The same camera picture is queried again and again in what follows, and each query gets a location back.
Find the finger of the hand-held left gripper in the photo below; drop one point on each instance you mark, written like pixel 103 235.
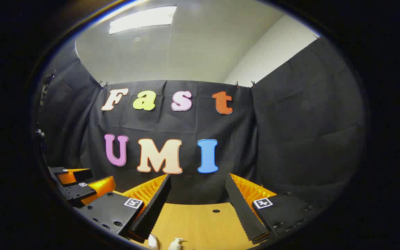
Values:
pixel 83 174
pixel 78 191

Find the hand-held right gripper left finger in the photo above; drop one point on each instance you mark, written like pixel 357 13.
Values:
pixel 155 208

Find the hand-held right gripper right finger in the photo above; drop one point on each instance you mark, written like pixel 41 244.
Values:
pixel 241 211

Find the white squeeze tube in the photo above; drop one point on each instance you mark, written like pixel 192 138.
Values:
pixel 153 242

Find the white pump bottle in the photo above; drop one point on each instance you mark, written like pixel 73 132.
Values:
pixel 175 244

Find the black backdrop cloth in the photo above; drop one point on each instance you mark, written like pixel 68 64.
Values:
pixel 290 139

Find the black stand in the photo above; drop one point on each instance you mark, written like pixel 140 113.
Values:
pixel 46 86

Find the ceiling light panel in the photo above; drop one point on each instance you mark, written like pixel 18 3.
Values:
pixel 142 19

